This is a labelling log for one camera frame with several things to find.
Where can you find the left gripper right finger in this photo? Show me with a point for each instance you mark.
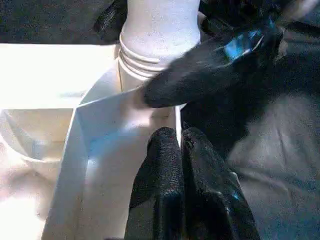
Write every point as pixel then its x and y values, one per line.
pixel 212 200

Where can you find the white plastic table top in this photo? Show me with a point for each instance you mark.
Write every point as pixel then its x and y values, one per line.
pixel 37 75

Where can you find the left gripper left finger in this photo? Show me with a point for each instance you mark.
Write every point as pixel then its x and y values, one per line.
pixel 160 187

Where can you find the white plastic table leg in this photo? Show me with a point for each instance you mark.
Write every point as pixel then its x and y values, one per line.
pixel 160 30

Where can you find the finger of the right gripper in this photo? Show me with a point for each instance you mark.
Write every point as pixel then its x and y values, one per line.
pixel 200 75
pixel 112 17

